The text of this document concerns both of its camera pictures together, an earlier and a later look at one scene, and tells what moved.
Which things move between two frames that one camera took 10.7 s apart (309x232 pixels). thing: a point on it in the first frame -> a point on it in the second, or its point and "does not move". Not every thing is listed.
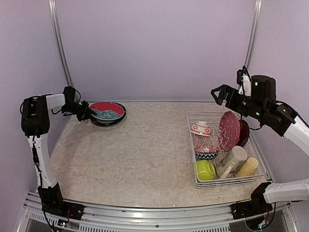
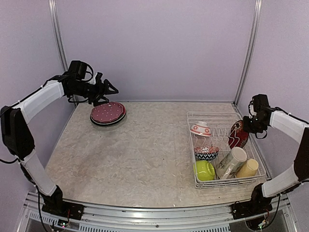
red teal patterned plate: (107, 110) -> (109, 122)
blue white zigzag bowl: (206, 152) does not move
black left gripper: (87, 110) -> (101, 91)
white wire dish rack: (223, 150) does not move
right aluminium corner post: (253, 32) does not move
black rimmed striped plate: (116, 122) does not move
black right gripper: (231, 103) -> (246, 128)
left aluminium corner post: (53, 7) does not move
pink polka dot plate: (229, 131) -> (108, 112)
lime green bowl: (205, 170) does not move
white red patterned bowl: (202, 128) does not move
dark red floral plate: (244, 133) does not move
